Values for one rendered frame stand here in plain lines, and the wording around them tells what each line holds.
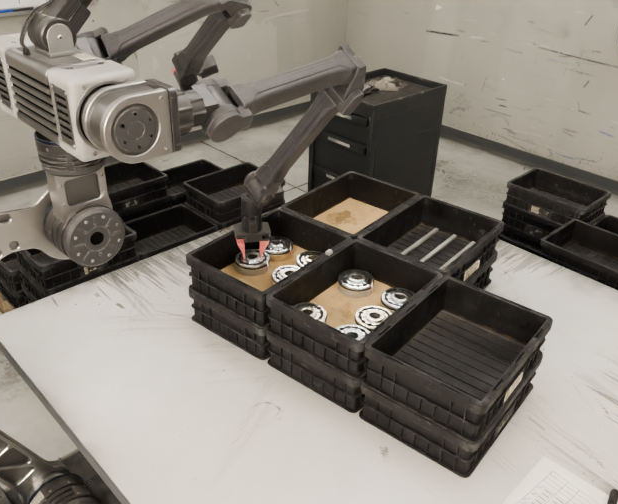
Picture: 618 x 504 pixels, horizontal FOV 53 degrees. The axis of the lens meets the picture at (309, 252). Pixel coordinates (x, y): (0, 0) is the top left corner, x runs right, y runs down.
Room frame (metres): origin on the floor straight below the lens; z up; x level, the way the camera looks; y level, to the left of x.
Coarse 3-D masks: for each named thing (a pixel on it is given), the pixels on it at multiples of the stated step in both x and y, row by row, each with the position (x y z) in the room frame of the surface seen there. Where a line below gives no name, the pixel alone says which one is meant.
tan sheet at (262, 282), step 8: (296, 248) 1.70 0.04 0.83; (296, 256) 1.65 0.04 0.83; (232, 264) 1.59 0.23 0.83; (272, 264) 1.60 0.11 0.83; (280, 264) 1.60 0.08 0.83; (288, 264) 1.60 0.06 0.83; (224, 272) 1.55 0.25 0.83; (232, 272) 1.55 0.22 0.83; (272, 272) 1.56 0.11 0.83; (240, 280) 1.51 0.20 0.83; (248, 280) 1.51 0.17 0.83; (256, 280) 1.51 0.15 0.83; (264, 280) 1.51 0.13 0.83; (256, 288) 1.47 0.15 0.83; (264, 288) 1.47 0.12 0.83
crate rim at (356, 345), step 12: (360, 240) 1.59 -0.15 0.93; (336, 252) 1.52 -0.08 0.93; (384, 252) 1.53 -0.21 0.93; (420, 264) 1.47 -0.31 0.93; (300, 276) 1.39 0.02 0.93; (276, 288) 1.33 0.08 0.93; (276, 300) 1.27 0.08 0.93; (408, 300) 1.29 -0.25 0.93; (288, 312) 1.24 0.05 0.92; (300, 312) 1.23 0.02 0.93; (396, 312) 1.24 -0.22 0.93; (312, 324) 1.19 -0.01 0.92; (324, 324) 1.18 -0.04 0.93; (384, 324) 1.19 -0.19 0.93; (336, 336) 1.15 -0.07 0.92; (348, 336) 1.14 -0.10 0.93; (372, 336) 1.14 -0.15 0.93; (360, 348) 1.11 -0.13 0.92
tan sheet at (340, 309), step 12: (336, 288) 1.48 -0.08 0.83; (384, 288) 1.49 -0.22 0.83; (312, 300) 1.42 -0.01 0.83; (324, 300) 1.42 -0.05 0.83; (336, 300) 1.42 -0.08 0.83; (348, 300) 1.43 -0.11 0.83; (360, 300) 1.43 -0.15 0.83; (372, 300) 1.43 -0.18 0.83; (336, 312) 1.37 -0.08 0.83; (348, 312) 1.37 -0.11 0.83; (336, 324) 1.32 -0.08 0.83
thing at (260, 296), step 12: (264, 216) 1.72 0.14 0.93; (300, 216) 1.73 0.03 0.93; (324, 228) 1.66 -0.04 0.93; (216, 240) 1.56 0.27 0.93; (348, 240) 1.59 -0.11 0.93; (192, 252) 1.49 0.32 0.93; (192, 264) 1.45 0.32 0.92; (204, 264) 1.43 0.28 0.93; (312, 264) 1.45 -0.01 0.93; (216, 276) 1.39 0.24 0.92; (228, 276) 1.37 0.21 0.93; (288, 276) 1.38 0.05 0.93; (240, 288) 1.34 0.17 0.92; (252, 288) 1.32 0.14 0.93; (264, 300) 1.30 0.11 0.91
